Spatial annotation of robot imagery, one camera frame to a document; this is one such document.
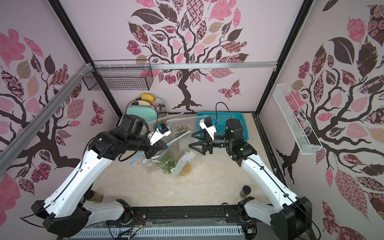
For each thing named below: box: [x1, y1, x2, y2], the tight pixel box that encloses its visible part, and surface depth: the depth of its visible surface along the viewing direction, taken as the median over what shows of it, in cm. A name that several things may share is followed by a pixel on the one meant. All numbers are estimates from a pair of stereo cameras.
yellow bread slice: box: [141, 93, 156, 101], surface depth 106 cm
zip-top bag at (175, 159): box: [143, 131, 199, 177], surface depth 72 cm
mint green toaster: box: [126, 100, 158, 123], surface depth 105 cm
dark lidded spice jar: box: [239, 185, 252, 199], surface depth 74 cm
